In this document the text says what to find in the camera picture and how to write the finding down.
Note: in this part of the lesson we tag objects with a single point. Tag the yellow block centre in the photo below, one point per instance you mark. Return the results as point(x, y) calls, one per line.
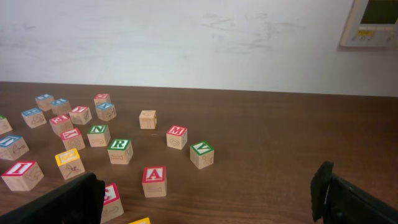
point(69, 163)

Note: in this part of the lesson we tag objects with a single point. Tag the red letter M block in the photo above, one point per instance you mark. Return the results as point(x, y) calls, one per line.
point(177, 137)

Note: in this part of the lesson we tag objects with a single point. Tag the red number 3 block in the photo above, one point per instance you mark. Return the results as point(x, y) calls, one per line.
point(112, 206)

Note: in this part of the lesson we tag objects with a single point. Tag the blue block top left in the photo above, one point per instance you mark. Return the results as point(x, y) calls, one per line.
point(44, 101)

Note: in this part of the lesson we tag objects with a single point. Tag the blue letter X block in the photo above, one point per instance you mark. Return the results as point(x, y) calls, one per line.
point(106, 111)

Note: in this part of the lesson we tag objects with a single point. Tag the red letter y block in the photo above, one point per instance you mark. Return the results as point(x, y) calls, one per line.
point(72, 139)
point(80, 115)

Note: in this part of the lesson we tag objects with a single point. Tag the green letter Z block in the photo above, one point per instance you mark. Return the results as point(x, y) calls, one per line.
point(4, 125)

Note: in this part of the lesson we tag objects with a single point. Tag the beige wall thermostat panel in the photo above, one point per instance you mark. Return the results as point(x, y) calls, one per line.
point(371, 23)

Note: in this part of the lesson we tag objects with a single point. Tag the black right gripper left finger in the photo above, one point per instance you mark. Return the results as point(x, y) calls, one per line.
point(79, 201)

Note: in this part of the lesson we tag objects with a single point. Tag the plain wooden block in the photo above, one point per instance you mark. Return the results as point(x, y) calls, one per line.
point(148, 119)

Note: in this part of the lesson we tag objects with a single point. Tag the red letter A block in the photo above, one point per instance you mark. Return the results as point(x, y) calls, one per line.
point(154, 181)

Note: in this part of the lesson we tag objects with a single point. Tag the red letter Y block lower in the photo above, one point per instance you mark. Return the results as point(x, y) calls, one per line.
point(72, 139)

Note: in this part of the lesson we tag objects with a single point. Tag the red letter Y block upper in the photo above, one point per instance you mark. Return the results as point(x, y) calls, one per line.
point(80, 115)

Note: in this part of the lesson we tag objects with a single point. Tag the green letter R block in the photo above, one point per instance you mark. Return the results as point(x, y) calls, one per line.
point(120, 151)

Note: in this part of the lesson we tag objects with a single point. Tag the yellow letter S block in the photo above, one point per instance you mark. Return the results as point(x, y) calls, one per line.
point(141, 221)

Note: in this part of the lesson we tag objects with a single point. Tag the green letter V block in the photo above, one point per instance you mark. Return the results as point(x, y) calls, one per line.
point(202, 154)

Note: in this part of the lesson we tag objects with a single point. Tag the red letter Q block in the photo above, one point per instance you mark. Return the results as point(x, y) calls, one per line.
point(102, 98)

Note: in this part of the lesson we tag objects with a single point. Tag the red letter E block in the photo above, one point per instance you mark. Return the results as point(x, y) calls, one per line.
point(61, 124)

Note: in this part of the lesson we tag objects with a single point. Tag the red letter I block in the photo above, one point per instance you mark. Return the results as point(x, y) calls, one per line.
point(23, 176)

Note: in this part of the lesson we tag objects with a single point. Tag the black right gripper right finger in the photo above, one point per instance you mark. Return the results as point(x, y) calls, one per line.
point(335, 200)

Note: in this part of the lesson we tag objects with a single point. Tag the blue letter T block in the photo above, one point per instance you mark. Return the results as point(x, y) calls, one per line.
point(13, 147)

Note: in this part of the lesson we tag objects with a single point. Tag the blue letter H block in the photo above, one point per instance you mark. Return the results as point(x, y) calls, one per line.
point(34, 117)

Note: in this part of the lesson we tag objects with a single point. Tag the blue letter D block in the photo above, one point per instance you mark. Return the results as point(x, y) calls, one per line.
point(60, 107)

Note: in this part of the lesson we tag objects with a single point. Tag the green letter N block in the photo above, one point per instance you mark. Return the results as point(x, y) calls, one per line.
point(99, 135)

